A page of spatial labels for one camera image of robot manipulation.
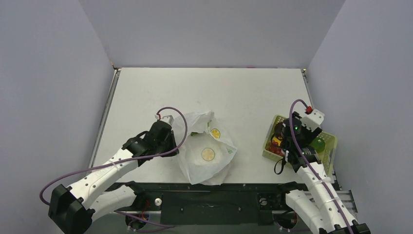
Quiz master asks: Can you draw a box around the white plastic bag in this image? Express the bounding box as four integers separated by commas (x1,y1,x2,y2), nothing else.
172,111,238,186

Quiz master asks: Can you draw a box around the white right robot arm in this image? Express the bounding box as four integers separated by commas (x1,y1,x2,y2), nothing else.
274,113,371,234

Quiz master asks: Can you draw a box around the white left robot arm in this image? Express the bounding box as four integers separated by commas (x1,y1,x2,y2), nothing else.
48,116,179,234

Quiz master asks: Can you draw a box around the green halved fake fruit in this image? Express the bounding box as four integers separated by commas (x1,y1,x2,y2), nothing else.
310,137,326,154

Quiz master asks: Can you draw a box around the dark purple fake fruit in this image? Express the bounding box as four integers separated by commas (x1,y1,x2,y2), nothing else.
274,122,283,137

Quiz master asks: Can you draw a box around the red fake fruit in bag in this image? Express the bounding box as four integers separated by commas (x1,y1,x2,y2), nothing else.
267,140,284,156

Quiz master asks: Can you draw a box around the yellow-green perforated plastic basket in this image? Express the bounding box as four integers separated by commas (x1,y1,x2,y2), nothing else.
262,115,338,176

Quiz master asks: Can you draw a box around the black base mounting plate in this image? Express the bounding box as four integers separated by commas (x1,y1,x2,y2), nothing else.
120,182,308,226

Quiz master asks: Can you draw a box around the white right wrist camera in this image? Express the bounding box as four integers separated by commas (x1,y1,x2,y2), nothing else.
300,106,325,131

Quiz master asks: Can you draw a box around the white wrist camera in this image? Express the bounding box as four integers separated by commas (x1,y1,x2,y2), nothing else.
300,106,325,131
155,114,174,125

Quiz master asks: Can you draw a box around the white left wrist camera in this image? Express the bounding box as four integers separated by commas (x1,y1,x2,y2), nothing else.
155,114,174,125

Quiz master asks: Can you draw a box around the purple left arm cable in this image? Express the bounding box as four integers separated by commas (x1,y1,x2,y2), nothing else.
39,106,188,206

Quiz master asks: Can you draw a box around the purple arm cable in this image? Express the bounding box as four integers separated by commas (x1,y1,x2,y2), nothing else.
39,106,188,206
288,99,356,234

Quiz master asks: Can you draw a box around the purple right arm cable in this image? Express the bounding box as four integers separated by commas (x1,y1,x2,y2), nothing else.
288,99,356,234

